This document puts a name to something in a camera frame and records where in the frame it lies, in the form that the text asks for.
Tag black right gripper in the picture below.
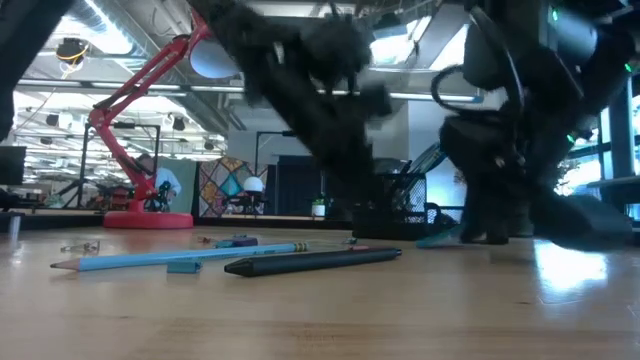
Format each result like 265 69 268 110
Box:
439 114 551 245

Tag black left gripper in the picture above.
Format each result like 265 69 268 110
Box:
272 17 394 204

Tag blue sticky note pad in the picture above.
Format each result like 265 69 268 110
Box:
416 224 465 250

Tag blue handled scissors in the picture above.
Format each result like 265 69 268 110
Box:
412 141 448 176

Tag thick black pen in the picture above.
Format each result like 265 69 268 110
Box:
224 247 403 279

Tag light blue pencil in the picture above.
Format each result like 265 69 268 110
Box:
49 242 311 273

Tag red binder clip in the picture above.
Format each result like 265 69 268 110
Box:
60 241 101 253

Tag black mesh desk organizer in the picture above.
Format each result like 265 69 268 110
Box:
351 172 469 242

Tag black background cabinet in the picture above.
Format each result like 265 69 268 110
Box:
267 154 331 219

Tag white globe lamp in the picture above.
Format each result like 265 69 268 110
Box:
242 175 265 197

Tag long ceiling light strip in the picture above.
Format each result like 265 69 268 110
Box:
14 79 485 104

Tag dark grey side desk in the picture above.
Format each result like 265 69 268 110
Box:
587 175 640 221

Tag colourful patterned panel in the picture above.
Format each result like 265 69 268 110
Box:
198 156 270 218

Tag black upright pole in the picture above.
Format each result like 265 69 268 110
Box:
607 79 637 179

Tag person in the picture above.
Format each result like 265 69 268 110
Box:
135 153 182 212

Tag red desk lamp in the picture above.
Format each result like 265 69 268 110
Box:
87 9 241 230

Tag yellow black ceiling device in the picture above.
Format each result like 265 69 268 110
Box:
54 37 91 65

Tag black background monitor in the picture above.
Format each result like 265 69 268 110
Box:
0 145 27 186

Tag black right camera cable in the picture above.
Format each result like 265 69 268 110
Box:
430 5 526 120

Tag black aluminium table frame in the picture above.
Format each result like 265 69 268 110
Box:
0 208 354 231

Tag small silver metal post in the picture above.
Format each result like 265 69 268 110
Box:
7 212 25 251

